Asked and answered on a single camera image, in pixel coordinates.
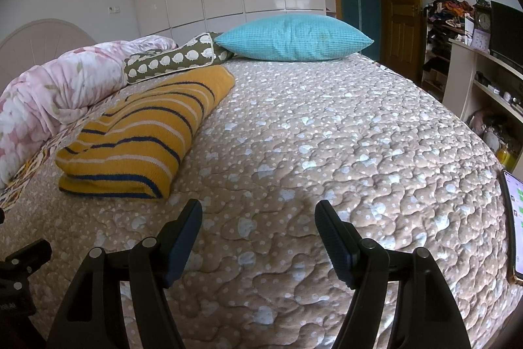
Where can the yellow bottle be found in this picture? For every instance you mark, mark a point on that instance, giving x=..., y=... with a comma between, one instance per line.
x=506, y=156

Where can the black television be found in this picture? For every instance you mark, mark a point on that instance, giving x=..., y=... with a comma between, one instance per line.
x=506, y=34

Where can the white plastic bag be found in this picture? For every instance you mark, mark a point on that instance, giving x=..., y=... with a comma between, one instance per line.
x=492, y=140

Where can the wooden door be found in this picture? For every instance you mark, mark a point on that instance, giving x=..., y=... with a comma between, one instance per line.
x=402, y=5

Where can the white wall socket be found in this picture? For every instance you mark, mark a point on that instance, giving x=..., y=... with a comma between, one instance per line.
x=114, y=9

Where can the beige quilted bed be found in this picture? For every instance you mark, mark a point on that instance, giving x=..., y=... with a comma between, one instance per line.
x=327, y=152

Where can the shoe rack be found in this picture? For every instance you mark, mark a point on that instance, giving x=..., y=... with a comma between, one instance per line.
x=439, y=54

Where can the white shelf unit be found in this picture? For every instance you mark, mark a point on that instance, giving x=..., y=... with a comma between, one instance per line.
x=459, y=79

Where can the pink floral quilt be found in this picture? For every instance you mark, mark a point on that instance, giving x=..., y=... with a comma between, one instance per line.
x=49, y=87

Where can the turquoise pillow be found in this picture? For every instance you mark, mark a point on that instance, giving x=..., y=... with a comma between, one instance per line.
x=294, y=36

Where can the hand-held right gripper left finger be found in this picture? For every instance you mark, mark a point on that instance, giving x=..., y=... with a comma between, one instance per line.
x=186, y=242

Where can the pile of clothes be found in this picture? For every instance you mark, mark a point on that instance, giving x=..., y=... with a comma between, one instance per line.
x=449, y=7

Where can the yellow striped shirt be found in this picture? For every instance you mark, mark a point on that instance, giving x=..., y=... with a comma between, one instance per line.
x=143, y=140

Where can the smartphone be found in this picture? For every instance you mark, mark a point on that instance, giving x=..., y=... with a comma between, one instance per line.
x=515, y=226

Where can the patterned bed sheet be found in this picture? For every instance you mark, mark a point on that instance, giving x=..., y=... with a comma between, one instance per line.
x=36, y=163

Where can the pink rounded headboard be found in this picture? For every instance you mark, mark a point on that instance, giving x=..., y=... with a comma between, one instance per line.
x=41, y=34

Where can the olive white-patterned pillow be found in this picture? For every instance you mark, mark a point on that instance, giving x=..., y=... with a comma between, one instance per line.
x=171, y=60

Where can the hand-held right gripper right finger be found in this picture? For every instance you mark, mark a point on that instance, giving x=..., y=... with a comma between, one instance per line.
x=335, y=242

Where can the dark mantel clock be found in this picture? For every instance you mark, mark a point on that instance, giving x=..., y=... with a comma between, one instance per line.
x=482, y=20

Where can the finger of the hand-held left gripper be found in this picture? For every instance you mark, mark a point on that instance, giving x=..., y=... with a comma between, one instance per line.
x=28, y=255

